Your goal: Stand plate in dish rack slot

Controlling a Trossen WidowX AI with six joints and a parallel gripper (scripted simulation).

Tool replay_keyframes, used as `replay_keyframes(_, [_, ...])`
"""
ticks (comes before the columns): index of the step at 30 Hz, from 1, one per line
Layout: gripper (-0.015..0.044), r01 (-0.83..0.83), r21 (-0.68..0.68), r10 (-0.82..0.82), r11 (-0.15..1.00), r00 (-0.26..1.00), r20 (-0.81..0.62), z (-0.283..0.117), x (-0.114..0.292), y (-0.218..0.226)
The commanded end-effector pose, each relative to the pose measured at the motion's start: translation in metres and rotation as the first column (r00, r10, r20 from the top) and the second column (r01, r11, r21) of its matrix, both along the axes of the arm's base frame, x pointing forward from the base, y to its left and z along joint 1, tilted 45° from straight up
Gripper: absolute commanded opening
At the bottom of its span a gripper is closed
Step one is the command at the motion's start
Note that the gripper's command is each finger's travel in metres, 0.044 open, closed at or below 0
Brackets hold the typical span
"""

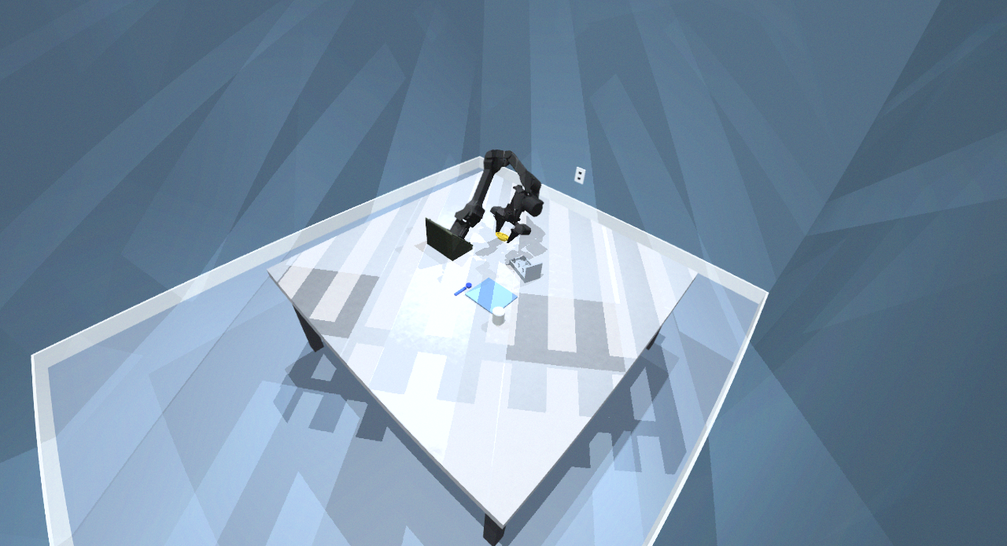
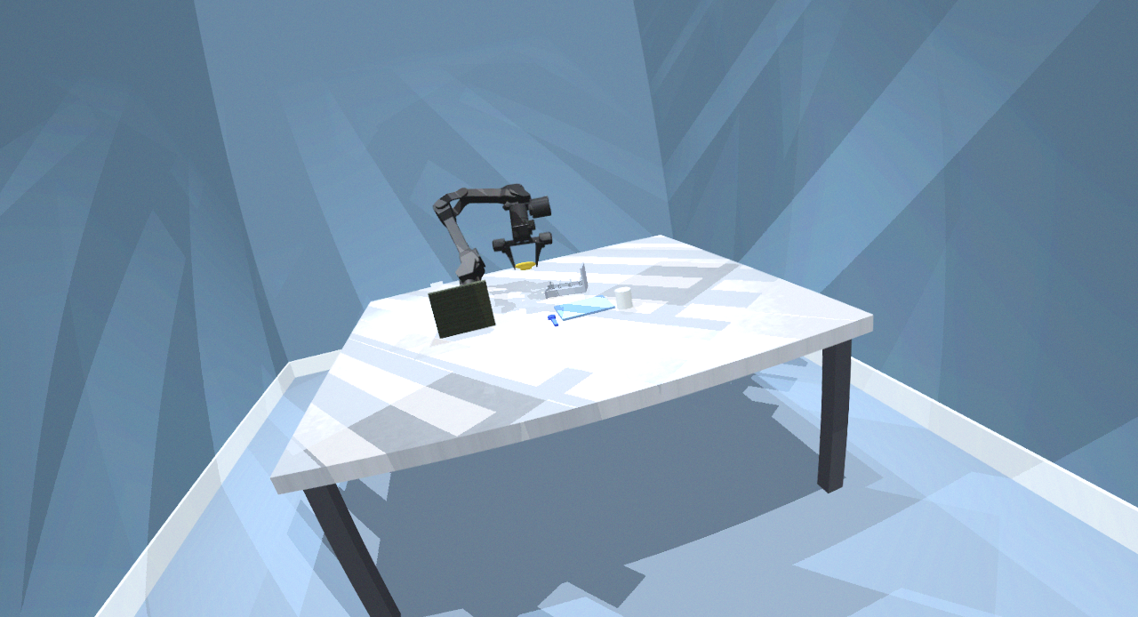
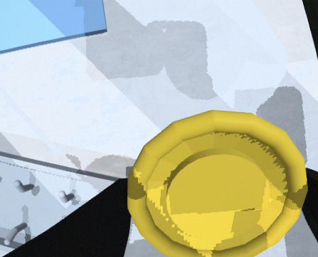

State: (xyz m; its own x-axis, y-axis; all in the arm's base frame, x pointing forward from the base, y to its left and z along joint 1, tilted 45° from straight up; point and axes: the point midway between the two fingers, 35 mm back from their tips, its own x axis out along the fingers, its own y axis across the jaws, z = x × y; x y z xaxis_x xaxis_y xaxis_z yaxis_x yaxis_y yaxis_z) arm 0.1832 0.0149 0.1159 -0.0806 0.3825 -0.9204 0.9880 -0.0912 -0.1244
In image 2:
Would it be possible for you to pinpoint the grey cylinder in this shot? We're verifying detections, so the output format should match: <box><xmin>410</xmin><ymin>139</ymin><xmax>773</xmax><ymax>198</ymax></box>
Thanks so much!
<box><xmin>615</xmin><ymin>287</ymin><xmax>633</xmax><ymax>309</ymax></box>

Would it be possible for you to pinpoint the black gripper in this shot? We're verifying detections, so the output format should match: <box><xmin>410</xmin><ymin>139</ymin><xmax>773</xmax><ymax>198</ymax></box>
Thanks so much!
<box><xmin>493</xmin><ymin>219</ymin><xmax>552</xmax><ymax>270</ymax></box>

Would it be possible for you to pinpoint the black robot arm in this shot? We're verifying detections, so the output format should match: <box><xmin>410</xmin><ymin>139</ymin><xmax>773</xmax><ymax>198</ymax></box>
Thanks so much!
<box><xmin>432</xmin><ymin>184</ymin><xmax>551</xmax><ymax>285</ymax></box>

